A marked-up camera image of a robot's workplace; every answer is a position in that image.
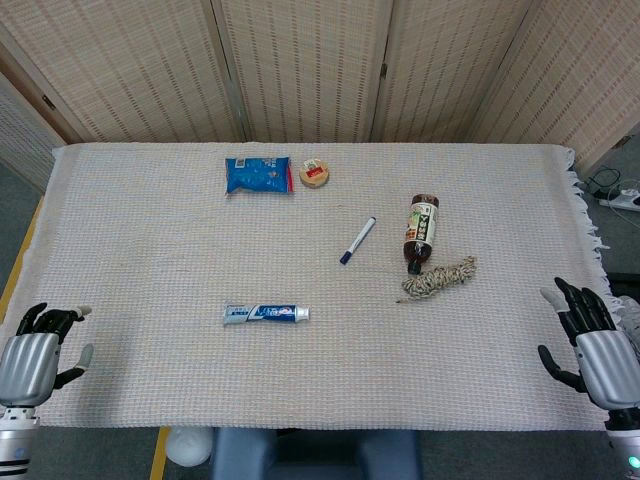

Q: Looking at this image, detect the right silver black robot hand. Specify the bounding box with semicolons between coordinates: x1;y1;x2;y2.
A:
537;277;640;412

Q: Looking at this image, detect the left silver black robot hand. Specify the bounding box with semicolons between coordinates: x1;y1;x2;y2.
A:
0;302;95;409

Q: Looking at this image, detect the blue white toothpaste tube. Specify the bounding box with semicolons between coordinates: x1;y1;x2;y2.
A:
222;302;311;328

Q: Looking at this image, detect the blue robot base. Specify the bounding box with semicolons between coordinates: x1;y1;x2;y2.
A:
212;428;424;480

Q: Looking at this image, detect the blue white marker pen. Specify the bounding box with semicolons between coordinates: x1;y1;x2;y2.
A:
339;216;378;265

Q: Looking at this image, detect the white power strip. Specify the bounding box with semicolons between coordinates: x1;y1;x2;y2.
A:
596;185;640;212

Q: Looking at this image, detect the white round object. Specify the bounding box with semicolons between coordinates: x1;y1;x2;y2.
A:
165;426;214;467

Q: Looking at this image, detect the white woven tablecloth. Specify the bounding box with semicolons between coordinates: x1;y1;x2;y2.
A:
37;142;614;434

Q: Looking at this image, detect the brown drink bottle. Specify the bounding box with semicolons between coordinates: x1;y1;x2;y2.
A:
401;194;442;275

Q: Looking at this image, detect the woven folding screen panel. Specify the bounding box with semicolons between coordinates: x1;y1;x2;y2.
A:
209;0;399;144
0;39;84;194
369;0;549;144
0;0;247;144
469;0;640;174

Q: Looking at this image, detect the blue snack bag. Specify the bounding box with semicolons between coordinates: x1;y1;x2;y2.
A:
224;156;295;196

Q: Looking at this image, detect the black cable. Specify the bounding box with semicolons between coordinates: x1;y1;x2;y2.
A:
585;167;622;197

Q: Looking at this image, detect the beige brown rope bundle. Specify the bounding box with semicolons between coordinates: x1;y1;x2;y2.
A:
394;255;478;305

